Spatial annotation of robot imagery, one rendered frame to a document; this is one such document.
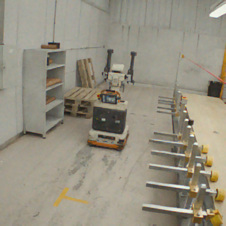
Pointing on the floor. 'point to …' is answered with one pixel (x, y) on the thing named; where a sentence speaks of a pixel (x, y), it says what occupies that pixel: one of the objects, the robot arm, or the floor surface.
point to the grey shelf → (30, 75)
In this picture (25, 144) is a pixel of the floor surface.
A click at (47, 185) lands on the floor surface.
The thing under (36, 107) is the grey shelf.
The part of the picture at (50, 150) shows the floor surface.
